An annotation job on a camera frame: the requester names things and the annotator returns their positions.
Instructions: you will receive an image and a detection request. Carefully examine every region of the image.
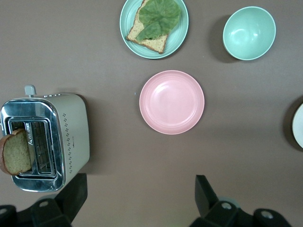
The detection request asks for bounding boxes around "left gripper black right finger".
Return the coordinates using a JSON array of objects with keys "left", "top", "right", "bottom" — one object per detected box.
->
[{"left": 189, "top": 175, "right": 251, "bottom": 227}]

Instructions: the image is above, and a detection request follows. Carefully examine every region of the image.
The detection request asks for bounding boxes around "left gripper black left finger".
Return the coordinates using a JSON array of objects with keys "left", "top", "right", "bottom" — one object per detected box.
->
[{"left": 18, "top": 173, "right": 88, "bottom": 227}]

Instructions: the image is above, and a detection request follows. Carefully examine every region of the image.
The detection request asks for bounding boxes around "pink plate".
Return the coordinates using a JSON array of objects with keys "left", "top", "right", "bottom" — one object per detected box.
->
[{"left": 139, "top": 70, "right": 205, "bottom": 135}]

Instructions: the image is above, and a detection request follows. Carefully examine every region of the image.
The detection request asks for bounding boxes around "brown bread slice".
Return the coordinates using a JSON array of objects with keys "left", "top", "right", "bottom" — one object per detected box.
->
[
  {"left": 125, "top": 0, "right": 171, "bottom": 54},
  {"left": 0, "top": 128, "right": 35, "bottom": 176}
]

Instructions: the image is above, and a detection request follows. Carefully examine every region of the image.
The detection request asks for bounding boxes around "brown table mat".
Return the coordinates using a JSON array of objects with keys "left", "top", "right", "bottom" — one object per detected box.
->
[{"left": 0, "top": 0, "right": 303, "bottom": 227}]

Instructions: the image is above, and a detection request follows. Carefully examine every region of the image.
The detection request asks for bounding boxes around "beige chrome toaster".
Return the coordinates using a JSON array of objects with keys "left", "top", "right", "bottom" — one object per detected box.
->
[{"left": 0, "top": 85, "right": 90, "bottom": 192}]

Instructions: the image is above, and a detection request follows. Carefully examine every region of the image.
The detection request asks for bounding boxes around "beige plate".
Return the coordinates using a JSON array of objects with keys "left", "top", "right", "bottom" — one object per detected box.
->
[{"left": 291, "top": 102, "right": 303, "bottom": 149}]

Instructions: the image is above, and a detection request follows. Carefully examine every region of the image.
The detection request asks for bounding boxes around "green plate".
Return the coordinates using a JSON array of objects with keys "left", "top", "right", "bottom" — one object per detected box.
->
[{"left": 119, "top": 0, "right": 189, "bottom": 60}]

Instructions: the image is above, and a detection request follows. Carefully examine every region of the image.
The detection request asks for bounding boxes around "green bowl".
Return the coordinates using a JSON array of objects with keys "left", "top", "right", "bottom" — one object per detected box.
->
[{"left": 222, "top": 6, "right": 277, "bottom": 61}]

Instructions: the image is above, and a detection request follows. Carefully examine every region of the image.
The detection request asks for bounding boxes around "green lettuce leaf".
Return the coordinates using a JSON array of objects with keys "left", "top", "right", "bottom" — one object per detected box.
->
[{"left": 135, "top": 0, "right": 182, "bottom": 42}]

